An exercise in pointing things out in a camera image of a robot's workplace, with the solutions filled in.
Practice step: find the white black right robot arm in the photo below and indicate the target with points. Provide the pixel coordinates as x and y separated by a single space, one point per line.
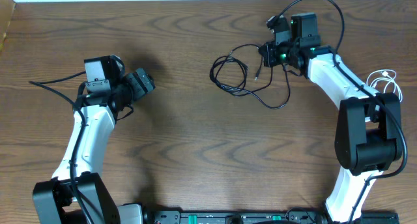
368 135

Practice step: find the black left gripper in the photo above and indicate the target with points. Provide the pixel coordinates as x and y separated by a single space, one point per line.
141 90

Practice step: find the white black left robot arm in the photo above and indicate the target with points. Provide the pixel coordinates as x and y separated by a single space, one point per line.
76 193

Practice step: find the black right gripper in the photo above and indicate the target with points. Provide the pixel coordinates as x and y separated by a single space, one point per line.
267 50

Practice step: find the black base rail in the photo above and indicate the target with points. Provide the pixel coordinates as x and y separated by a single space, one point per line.
176 217

